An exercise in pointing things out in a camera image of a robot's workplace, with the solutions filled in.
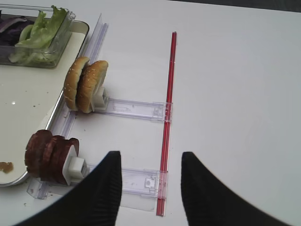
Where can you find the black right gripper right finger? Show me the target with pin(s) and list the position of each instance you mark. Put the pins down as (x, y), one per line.
(209, 202)

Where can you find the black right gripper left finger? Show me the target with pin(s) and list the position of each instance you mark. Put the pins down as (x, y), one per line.
(94, 201)

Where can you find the inner brown meat patty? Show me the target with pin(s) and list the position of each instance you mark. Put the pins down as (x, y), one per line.
(59, 156)

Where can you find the brown meat patty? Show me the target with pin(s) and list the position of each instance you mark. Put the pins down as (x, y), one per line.
(46, 172)
(35, 149)
(59, 156)

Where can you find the middle brown meat patty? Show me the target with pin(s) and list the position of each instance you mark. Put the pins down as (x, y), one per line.
(46, 172)

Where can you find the outer brown meat patty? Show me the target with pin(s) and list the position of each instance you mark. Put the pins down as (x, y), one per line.
(35, 149)

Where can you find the green lettuce leaves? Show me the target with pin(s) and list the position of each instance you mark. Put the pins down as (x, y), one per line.
(42, 44)

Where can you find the white patty pusher block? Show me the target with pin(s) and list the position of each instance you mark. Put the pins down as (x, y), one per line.
(74, 167)

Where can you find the white bun pusher block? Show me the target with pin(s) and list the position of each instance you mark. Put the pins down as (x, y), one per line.
(100, 99)

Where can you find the outer sesame bun top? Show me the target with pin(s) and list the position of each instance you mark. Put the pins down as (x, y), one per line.
(71, 81)

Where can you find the sesame bun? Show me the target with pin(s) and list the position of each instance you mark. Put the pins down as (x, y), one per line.
(71, 81)
(92, 76)

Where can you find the silver metal tray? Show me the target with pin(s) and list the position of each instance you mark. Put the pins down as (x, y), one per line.
(28, 96)

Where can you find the inner sesame bun top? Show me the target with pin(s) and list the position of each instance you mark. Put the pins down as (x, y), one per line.
(92, 76)

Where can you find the clear plastic salad container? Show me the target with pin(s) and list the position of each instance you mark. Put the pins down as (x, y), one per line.
(30, 13)

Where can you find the purple cabbage leaves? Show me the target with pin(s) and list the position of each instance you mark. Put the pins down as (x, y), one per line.
(10, 30)

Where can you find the right red rail strip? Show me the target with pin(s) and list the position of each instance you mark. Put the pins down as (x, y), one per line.
(166, 131)

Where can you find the clear patty rail track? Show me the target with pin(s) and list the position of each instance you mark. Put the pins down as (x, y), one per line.
(144, 182)

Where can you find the clear bun rail track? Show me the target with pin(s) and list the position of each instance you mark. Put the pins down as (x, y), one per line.
(154, 111)

